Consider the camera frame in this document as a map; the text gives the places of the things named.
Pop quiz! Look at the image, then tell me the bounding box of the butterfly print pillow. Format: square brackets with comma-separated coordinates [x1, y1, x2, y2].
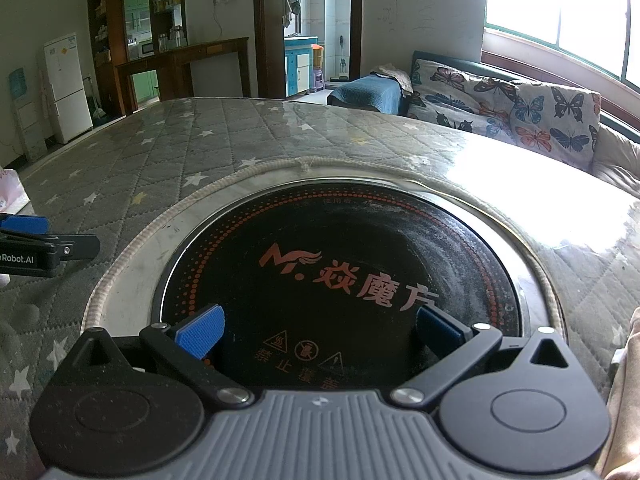
[510, 80, 603, 173]

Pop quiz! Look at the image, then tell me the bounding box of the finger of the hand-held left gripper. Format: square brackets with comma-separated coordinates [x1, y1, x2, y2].
[0, 214, 51, 236]
[0, 233, 101, 262]

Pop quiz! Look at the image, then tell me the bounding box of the pale patterned cloth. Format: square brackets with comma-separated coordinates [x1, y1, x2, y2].
[372, 63, 415, 96]

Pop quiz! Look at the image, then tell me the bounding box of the blue textured towel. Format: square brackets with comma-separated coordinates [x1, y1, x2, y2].
[327, 74, 406, 115]

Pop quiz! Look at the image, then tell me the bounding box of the black round induction cooktop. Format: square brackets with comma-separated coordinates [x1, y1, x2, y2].
[150, 182, 532, 396]

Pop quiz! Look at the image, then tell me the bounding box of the teal sofa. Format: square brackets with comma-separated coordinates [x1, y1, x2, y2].
[327, 50, 640, 201]

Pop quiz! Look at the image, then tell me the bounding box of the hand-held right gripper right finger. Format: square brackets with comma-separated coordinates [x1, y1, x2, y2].
[388, 305, 582, 409]

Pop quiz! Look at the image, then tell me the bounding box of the dark wooden door frame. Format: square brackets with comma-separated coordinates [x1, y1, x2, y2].
[252, 0, 363, 101]

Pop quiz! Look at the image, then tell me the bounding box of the cream garment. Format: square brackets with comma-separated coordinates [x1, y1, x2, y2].
[595, 305, 640, 480]

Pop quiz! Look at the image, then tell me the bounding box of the dark wooden console table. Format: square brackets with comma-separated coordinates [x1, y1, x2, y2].
[116, 36, 251, 116]

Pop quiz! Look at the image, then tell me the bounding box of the green framed window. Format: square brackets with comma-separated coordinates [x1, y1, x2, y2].
[482, 0, 640, 91]

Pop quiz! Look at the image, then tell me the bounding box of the dark wooden shelf cabinet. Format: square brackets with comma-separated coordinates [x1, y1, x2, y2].
[87, 0, 188, 106]

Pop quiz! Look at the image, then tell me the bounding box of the white refrigerator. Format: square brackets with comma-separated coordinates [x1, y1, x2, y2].
[42, 32, 94, 145]

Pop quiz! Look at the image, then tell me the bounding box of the blue cabinet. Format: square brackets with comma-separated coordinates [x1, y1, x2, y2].
[284, 35, 319, 98]

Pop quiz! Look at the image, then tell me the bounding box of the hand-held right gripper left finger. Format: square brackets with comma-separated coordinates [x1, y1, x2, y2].
[61, 304, 256, 409]

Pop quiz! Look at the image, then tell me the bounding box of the grey star quilted table cover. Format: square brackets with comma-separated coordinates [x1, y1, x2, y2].
[0, 97, 640, 480]

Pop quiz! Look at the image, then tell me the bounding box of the beige cushion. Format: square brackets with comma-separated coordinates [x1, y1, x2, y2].
[590, 122, 640, 196]

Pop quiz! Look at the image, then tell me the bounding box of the water dispenser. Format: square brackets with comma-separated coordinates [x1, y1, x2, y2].
[7, 67, 48, 163]

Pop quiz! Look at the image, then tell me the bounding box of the pink printed bag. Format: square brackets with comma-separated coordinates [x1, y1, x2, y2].
[0, 167, 28, 218]

